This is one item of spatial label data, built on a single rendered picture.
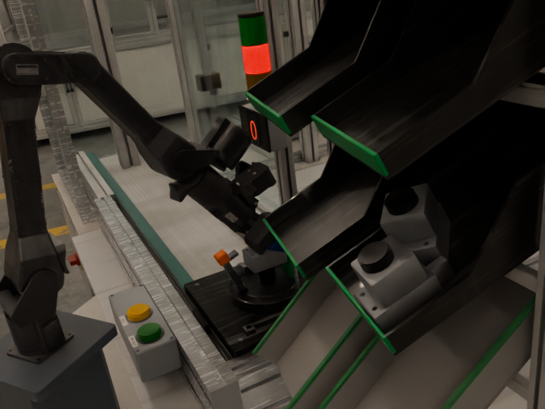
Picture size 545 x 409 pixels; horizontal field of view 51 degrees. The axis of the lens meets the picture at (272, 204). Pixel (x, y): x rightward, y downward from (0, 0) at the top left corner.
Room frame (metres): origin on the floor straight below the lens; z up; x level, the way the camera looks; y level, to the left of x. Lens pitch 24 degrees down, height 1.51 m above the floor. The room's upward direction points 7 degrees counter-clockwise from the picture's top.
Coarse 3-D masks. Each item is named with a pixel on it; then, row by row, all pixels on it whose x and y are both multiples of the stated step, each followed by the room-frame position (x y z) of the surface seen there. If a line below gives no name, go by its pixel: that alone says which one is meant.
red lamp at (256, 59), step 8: (248, 48) 1.06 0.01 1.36; (256, 48) 1.06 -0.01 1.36; (264, 48) 1.06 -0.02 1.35; (248, 56) 1.06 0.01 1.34; (256, 56) 1.05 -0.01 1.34; (264, 56) 1.06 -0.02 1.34; (248, 64) 1.06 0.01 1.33; (256, 64) 1.05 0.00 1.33; (264, 64) 1.06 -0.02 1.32; (248, 72) 1.06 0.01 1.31; (256, 72) 1.06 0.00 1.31
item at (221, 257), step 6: (222, 252) 0.83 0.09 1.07; (234, 252) 0.83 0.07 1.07; (216, 258) 0.82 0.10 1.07; (222, 258) 0.82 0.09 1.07; (228, 258) 0.82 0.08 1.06; (222, 264) 0.82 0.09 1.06; (228, 264) 0.82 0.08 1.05; (228, 270) 0.82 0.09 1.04; (234, 270) 0.83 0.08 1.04; (234, 276) 0.83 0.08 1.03; (234, 282) 0.83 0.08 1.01; (240, 282) 0.83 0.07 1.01
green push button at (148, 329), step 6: (150, 324) 0.80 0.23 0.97; (156, 324) 0.80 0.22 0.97; (138, 330) 0.79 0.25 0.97; (144, 330) 0.78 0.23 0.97; (150, 330) 0.78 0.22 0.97; (156, 330) 0.78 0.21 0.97; (138, 336) 0.77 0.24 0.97; (144, 336) 0.77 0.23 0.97; (150, 336) 0.77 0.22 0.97; (156, 336) 0.77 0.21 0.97
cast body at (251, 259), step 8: (248, 248) 0.86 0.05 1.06; (248, 256) 0.84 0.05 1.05; (256, 256) 0.83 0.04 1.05; (264, 256) 0.83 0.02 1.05; (272, 256) 0.84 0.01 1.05; (280, 256) 0.85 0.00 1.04; (248, 264) 0.84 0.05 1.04; (256, 264) 0.83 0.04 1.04; (264, 264) 0.83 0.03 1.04; (272, 264) 0.84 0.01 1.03; (280, 264) 0.85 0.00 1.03; (256, 272) 0.83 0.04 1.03
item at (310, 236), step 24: (336, 168) 0.67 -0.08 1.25; (360, 168) 0.67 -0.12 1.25; (408, 168) 0.55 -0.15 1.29; (312, 192) 0.66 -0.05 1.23; (336, 192) 0.65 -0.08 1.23; (360, 192) 0.62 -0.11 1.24; (384, 192) 0.54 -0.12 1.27; (288, 216) 0.65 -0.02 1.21; (312, 216) 0.63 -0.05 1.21; (336, 216) 0.60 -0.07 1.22; (360, 216) 0.57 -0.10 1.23; (288, 240) 0.61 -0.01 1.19; (312, 240) 0.58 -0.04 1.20; (336, 240) 0.53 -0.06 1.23; (360, 240) 0.54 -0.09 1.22; (312, 264) 0.52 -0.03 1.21
